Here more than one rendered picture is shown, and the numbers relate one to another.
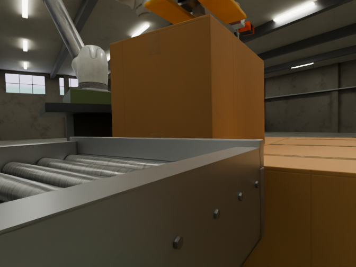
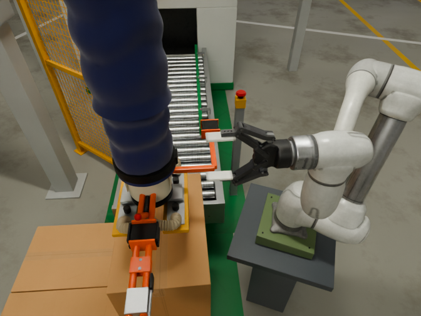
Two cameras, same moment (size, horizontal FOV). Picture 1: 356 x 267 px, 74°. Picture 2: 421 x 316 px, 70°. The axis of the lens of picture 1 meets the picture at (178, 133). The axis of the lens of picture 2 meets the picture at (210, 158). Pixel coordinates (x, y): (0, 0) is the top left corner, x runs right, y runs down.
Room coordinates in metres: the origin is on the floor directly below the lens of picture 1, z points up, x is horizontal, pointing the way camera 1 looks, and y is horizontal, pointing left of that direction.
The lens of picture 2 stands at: (1.76, -0.40, 2.10)
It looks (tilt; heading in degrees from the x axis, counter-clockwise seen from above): 43 degrees down; 142
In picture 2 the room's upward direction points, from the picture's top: straight up
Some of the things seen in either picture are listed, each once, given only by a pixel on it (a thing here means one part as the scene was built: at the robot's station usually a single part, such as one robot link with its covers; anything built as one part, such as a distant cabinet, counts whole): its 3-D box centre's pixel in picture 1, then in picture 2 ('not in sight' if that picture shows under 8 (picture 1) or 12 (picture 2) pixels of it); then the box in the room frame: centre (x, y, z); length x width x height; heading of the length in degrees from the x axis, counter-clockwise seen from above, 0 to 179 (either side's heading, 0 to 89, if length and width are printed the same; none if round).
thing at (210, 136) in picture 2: not in sight; (220, 136); (1.34, -0.04, 1.64); 0.07 x 0.03 x 0.01; 57
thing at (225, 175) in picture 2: not in sight; (218, 175); (1.34, -0.04, 1.51); 0.07 x 0.03 x 0.01; 57
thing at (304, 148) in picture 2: not in sight; (299, 152); (1.46, 0.13, 1.58); 0.09 x 0.06 x 0.09; 147
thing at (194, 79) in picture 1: (198, 101); (165, 246); (1.01, -0.09, 0.74); 0.60 x 0.40 x 0.40; 147
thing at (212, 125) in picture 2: not in sight; (210, 128); (0.89, 0.29, 1.23); 0.09 x 0.08 x 0.05; 56
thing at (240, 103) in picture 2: not in sight; (236, 152); (0.51, 0.85, 0.50); 0.07 x 0.07 x 1.00; 55
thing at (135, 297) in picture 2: (237, 22); (138, 303); (1.38, -0.36, 1.22); 0.07 x 0.07 x 0.04; 56
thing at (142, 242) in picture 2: not in sight; (143, 234); (1.20, -0.24, 1.23); 0.10 x 0.08 x 0.06; 56
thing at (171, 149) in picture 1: (140, 148); (169, 207); (0.70, 0.11, 0.58); 0.70 x 0.03 x 0.06; 55
